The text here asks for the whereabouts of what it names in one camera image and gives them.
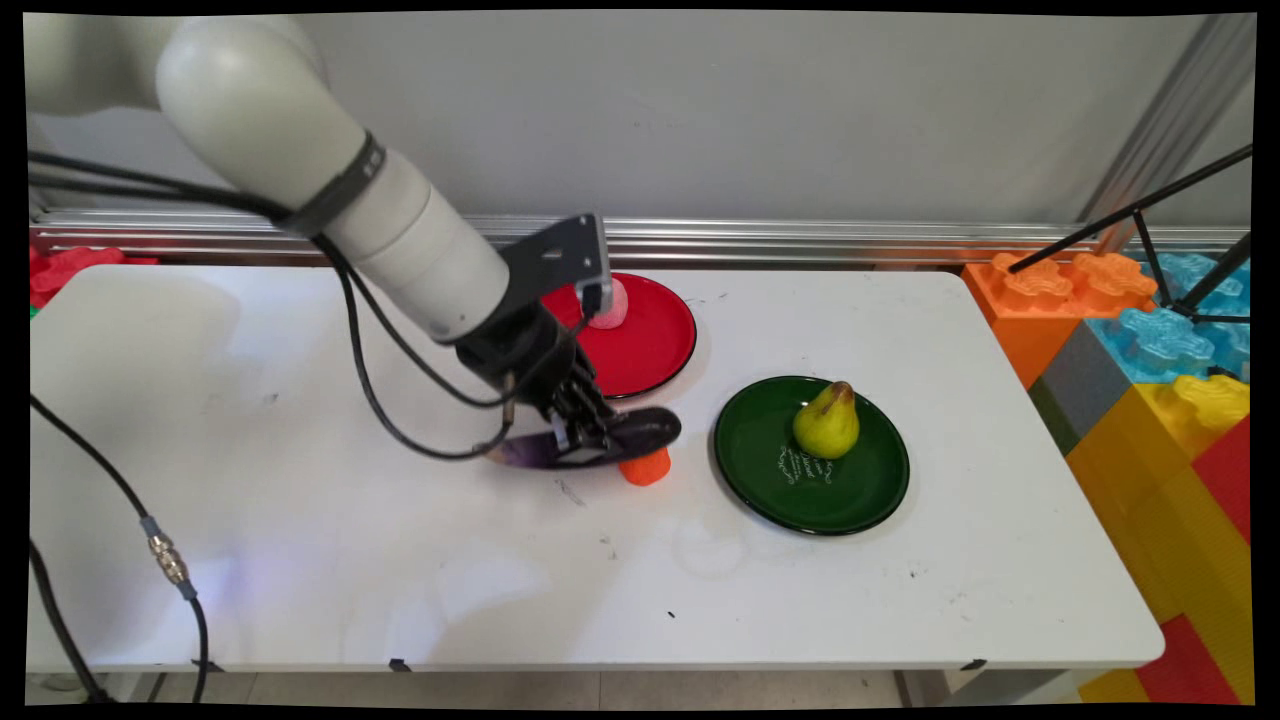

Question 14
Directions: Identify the aluminium wall rail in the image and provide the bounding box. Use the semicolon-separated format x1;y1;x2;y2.
30;208;1251;269

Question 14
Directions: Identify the pink toy peach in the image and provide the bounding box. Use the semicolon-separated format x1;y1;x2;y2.
588;278;630;331

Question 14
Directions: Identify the black cable bundle along arm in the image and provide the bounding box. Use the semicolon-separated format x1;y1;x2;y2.
28;150;593;462

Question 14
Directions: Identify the red giant building block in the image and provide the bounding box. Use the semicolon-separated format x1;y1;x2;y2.
1135;420;1256;706

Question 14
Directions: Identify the blue giant building block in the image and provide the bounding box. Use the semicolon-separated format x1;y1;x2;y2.
1085;252;1253;386

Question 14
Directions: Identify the red flat toy block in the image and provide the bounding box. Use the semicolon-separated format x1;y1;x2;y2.
28;245;161;311

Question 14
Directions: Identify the grey strap near wrist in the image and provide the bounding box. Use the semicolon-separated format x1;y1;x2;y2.
283;132;388;239

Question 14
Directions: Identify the aluminium diagonal post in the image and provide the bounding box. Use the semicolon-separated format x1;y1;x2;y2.
1080;12;1256;251

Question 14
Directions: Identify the black tripod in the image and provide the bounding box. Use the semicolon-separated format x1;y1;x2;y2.
1008;145;1253;326

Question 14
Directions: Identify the grey giant building block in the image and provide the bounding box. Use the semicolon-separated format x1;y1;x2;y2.
1028;320;1131;457

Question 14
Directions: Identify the orange giant building block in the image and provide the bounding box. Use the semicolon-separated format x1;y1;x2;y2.
962;250;1161;391

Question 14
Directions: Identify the yellow-green toy pear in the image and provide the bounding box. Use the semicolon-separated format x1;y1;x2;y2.
793;381;861;461

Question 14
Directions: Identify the green plate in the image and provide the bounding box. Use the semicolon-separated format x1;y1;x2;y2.
713;376;911;537

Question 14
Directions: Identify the red plate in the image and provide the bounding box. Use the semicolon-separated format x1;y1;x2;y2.
541;271;698;400

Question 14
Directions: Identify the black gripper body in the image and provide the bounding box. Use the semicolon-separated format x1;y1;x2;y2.
455;303;602;419

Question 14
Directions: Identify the yellow giant building block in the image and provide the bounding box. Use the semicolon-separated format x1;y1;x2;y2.
1065;372;1256;704

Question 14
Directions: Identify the grey table leg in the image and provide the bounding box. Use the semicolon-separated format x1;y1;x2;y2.
893;668;1083;707

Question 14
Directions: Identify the black cable with metal connector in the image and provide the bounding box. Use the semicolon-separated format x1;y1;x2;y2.
28;395;210;704

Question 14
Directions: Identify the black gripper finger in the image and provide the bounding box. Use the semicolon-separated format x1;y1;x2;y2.
547;412;603;467
583;390;627;447

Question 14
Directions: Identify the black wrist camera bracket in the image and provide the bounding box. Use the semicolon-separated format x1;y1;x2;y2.
497;213;614;321

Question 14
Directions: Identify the purple toy eggplant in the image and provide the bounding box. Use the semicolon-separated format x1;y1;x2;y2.
484;406;683;472

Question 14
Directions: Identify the orange toy tangerine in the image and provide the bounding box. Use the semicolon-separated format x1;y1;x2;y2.
617;448;672;488

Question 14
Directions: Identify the plain black hanging cable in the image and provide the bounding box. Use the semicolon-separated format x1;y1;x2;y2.
28;540;113;704

